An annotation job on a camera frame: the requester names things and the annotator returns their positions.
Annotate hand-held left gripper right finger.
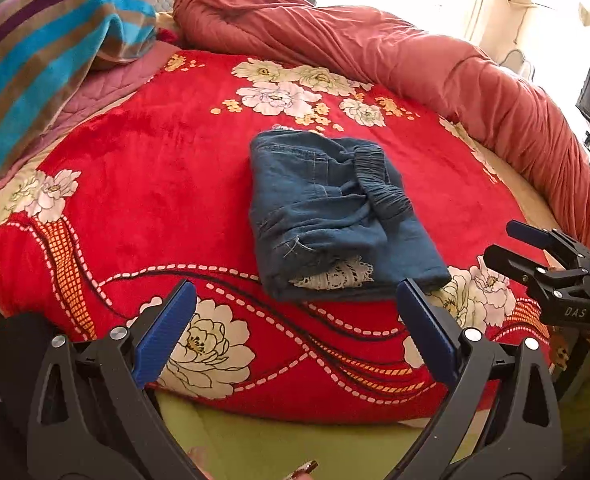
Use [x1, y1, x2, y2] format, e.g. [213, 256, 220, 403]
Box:
[396, 277, 564, 480]

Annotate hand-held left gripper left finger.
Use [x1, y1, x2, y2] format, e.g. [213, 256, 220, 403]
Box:
[27, 279, 210, 480]

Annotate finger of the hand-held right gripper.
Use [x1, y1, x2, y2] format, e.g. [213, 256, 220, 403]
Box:
[506, 219, 558, 253]
[483, 244, 546, 291]

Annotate blue pants with white lace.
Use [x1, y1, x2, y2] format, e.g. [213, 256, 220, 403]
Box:
[249, 125, 452, 303]

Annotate beige bed sheet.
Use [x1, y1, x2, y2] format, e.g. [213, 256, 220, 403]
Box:
[467, 145, 560, 233]

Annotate red floral blanket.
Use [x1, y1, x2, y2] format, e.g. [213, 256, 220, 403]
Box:
[0, 49, 560, 423]

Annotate green cloth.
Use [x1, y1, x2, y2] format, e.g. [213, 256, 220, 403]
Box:
[152, 387, 480, 480]

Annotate pink quilted pillow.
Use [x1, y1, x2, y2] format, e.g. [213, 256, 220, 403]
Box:
[0, 40, 183, 196]

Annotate dusty red quilt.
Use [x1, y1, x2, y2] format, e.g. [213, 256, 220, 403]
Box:
[172, 0, 590, 248]

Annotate striped towel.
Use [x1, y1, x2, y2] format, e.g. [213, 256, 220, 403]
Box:
[0, 0, 158, 180]

